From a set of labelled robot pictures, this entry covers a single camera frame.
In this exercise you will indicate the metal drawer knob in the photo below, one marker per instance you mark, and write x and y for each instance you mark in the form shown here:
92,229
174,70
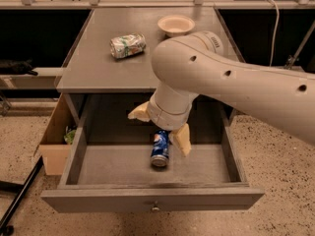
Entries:
155,207

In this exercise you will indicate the blue pepsi can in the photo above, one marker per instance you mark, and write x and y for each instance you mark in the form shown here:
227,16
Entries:
160,153

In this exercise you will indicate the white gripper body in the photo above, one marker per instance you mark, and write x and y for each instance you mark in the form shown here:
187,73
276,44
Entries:
161,119

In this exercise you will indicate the green white soda can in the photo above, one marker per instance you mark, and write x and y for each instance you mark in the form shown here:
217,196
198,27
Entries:
127,45

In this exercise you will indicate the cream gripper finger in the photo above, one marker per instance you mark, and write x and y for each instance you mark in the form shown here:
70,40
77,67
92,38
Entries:
181,139
140,113

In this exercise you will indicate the black stand leg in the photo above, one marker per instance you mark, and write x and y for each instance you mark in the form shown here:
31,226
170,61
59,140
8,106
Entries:
18,191

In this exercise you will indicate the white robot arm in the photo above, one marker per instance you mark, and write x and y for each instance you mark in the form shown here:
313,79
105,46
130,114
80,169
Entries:
189,65

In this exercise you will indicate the metal diagonal brace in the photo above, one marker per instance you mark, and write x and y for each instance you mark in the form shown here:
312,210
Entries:
293,58

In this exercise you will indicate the white paper bowl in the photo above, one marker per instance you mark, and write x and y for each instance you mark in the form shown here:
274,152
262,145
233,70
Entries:
175,25

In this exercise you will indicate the grey wooden cabinet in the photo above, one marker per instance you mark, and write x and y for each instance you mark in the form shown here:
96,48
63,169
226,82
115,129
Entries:
92,69

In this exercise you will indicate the green snack bag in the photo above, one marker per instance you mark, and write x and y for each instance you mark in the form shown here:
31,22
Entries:
70,134

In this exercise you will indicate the black object on ledge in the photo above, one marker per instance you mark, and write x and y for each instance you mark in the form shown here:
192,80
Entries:
15,67

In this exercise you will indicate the brown cardboard box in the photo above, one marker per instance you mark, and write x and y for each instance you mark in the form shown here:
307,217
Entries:
52,147

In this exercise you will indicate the grey open top drawer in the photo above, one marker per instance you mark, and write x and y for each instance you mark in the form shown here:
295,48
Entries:
109,167

